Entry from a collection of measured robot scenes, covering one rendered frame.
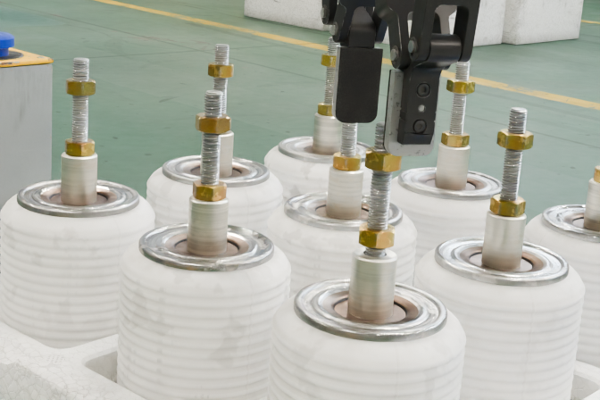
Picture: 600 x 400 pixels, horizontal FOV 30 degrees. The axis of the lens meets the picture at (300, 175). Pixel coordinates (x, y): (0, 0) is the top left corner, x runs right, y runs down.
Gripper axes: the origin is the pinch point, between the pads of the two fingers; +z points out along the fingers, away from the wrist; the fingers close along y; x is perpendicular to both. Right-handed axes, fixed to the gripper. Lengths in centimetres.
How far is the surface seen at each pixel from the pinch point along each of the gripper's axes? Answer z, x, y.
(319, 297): 9.7, 1.9, 1.0
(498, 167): 34, -73, 119
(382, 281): 8.1, -0.3, -1.4
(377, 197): 4.1, 0.1, -0.6
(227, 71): 2.6, 1.0, 25.2
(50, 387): 17.7, 14.0, 9.5
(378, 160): 2.2, 0.3, -1.0
